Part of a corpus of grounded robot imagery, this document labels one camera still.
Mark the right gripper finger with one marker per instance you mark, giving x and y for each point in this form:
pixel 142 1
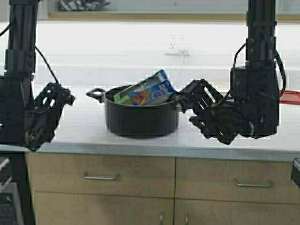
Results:
pixel 197 122
pixel 188 96

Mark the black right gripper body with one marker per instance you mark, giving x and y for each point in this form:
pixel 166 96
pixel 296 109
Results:
pixel 220 114

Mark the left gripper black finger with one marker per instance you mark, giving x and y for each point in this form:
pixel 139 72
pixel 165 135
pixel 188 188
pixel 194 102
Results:
pixel 67 97

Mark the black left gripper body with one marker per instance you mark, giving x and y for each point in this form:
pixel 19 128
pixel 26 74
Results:
pixel 45 117

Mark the black cooking pot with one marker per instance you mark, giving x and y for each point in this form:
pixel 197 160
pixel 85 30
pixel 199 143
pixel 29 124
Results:
pixel 140 122

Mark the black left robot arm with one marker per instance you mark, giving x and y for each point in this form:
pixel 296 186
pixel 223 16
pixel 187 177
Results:
pixel 26 120

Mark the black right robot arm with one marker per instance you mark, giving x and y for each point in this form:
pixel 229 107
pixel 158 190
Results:
pixel 250 108

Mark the wooden upper cabinet shelf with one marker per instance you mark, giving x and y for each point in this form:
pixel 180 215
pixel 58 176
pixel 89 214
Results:
pixel 135 16

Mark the left lower cabinet door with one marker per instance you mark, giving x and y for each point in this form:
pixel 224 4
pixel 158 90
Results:
pixel 79 209

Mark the cabinet door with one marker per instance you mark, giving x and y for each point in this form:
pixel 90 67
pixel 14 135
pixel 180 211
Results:
pixel 79 209
pixel 235 213

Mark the middle lower cabinet door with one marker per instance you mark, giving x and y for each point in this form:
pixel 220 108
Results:
pixel 235 213

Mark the blue Ziploc box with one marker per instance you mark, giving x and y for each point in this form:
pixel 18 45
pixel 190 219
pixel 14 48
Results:
pixel 154 90

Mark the green box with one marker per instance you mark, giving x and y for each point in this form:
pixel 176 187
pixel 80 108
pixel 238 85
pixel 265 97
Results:
pixel 123 98

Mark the middle wooden drawer front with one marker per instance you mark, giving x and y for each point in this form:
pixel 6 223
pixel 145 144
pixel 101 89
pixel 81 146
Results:
pixel 207 179

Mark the wooden drawer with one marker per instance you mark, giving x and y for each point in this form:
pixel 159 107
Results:
pixel 207 179
pixel 102 174

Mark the red plastic container lid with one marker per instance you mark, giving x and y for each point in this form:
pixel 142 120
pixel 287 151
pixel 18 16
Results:
pixel 291 97

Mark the left wooden drawer front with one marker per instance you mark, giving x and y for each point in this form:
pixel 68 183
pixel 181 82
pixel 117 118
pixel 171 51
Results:
pixel 102 174

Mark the patterned cloth on shelf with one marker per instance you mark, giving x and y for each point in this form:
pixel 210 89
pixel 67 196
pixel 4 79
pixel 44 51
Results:
pixel 82 5

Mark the white wall outlet plate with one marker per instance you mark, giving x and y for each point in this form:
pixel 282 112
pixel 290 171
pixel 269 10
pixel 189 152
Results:
pixel 177 46

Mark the left drawer metal handle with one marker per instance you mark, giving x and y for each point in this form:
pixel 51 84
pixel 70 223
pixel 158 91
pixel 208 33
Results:
pixel 94 177

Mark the drawer metal handle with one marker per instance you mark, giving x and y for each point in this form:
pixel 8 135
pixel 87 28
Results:
pixel 268 184
pixel 94 177

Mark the middle drawer metal handle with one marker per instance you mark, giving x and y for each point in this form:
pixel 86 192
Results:
pixel 268 184

